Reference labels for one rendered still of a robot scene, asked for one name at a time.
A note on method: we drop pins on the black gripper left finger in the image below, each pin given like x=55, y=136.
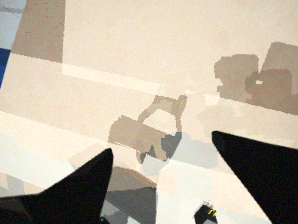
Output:
x=76, y=199

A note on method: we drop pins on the black two-prong charger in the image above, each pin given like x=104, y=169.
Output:
x=205, y=215

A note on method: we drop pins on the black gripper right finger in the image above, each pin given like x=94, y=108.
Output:
x=269, y=172

